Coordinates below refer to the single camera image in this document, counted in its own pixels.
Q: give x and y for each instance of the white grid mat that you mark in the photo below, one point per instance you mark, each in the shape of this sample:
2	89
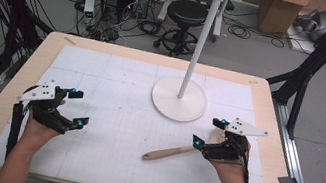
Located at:
115	137

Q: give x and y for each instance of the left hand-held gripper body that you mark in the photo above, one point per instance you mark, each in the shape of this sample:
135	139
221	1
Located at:
46	108

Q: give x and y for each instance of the white hook rack stand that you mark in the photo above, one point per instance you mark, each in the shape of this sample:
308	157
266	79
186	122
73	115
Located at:
201	44

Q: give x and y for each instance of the wooden spoon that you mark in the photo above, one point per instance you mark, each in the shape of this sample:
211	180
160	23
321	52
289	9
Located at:
170	152

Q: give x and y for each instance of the white device with green display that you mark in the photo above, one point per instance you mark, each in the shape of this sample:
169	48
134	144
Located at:
89	10

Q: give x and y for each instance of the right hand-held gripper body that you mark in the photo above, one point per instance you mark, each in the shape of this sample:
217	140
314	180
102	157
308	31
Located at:
225	148

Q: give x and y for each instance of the black tape piece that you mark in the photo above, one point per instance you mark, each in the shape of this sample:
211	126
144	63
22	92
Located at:
287	180

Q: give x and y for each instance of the black round stool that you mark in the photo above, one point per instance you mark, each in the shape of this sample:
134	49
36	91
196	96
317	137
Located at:
186	12

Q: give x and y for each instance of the tall cardboard box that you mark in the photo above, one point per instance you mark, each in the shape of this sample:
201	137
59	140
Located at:
279	14

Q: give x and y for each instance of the person's left hand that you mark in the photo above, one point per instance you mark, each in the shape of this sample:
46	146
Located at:
35	131

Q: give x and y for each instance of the person's right hand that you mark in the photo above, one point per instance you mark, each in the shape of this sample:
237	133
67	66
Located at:
231	172

